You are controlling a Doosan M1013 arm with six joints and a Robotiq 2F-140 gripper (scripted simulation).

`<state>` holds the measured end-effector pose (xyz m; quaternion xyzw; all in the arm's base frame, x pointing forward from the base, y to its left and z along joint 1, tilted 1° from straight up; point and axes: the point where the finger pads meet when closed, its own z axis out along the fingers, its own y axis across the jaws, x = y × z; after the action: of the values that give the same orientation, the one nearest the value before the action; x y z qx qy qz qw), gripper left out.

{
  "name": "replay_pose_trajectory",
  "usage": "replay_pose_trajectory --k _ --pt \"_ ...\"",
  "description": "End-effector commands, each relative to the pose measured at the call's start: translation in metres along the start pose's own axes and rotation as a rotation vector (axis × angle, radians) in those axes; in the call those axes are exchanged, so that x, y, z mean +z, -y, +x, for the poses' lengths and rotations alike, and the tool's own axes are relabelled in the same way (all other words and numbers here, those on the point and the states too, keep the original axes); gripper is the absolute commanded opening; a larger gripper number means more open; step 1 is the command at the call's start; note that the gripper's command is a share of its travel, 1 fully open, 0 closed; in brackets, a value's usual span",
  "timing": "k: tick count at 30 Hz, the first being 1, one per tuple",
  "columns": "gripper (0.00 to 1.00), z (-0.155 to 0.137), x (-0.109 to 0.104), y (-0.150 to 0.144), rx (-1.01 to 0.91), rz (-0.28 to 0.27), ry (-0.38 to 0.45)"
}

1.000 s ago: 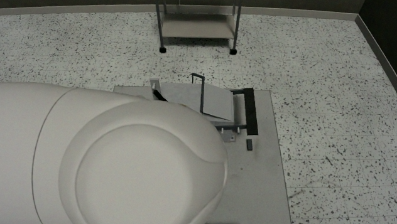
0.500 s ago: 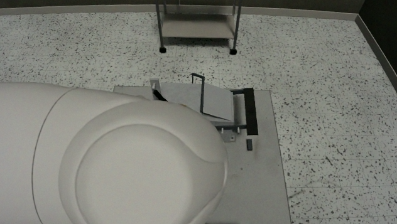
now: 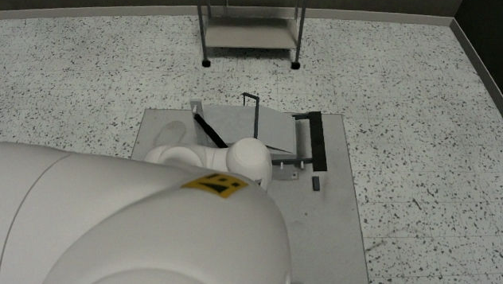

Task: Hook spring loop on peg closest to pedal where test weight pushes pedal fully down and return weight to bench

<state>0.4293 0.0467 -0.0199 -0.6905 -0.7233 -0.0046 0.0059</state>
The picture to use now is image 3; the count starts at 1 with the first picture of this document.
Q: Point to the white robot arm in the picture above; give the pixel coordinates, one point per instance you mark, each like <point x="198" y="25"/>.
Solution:
<point x="145" y="223"/>

